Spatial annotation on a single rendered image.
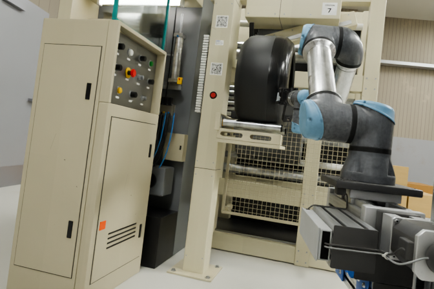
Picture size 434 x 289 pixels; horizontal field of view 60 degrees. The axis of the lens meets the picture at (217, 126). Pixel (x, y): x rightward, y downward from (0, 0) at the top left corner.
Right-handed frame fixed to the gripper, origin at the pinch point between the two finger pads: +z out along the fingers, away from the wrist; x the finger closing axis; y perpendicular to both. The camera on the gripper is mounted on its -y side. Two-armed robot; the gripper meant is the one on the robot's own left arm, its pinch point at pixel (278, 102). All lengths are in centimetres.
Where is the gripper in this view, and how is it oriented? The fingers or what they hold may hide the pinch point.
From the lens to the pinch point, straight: 197.3
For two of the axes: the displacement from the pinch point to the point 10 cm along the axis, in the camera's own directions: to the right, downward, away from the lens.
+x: -9.8, -0.2, -2.0
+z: -2.0, -0.6, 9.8
